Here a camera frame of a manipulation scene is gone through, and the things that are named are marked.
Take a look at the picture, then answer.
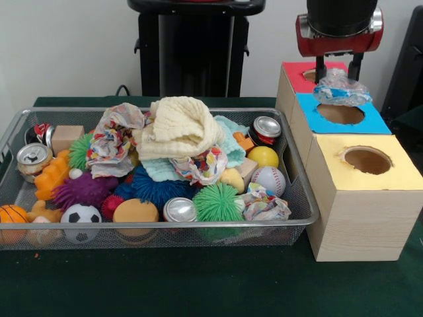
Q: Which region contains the shallow clear mesh bin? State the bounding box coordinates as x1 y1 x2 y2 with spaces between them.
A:
0 106 321 251

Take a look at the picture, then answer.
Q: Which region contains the wooden box with three holes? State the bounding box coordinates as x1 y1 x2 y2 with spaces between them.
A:
274 61 423 263

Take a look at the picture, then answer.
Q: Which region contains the white baseball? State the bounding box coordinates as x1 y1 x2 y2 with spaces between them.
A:
250 166 287 197

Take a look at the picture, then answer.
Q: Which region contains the dark green side tablecloth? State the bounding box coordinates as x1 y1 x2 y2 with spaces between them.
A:
393 106 423 133

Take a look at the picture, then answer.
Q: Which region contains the black chair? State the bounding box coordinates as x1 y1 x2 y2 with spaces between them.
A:
381 5 423 115

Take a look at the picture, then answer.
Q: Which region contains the mint green cloth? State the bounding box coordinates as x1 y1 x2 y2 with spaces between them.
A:
141 114 249 182

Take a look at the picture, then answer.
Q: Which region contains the clear plastic bottle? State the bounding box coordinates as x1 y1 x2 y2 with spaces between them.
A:
312 67 373 108

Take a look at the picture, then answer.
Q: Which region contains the green spiky ball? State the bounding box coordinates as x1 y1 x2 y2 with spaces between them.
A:
191 182 247 223

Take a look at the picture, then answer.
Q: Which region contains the black and white soccer ball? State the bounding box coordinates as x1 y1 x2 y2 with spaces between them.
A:
60 203 102 244

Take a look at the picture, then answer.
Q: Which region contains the polka dot cloth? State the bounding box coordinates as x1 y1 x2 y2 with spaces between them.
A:
170 145 229 186
85 102 146 179

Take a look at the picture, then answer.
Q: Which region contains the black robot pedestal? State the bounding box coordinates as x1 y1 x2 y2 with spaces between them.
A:
127 0 267 98

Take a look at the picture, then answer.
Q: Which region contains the cream knitted cloth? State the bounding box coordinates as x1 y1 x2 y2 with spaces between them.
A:
135 96 225 161

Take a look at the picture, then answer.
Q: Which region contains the orange toy brick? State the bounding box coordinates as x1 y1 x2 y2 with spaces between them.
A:
34 149 72 201

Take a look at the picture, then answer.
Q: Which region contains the purple spiky ball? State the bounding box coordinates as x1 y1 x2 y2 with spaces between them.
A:
52 171 119 211

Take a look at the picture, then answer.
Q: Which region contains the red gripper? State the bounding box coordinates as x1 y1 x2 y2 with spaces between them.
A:
295 13 385 85

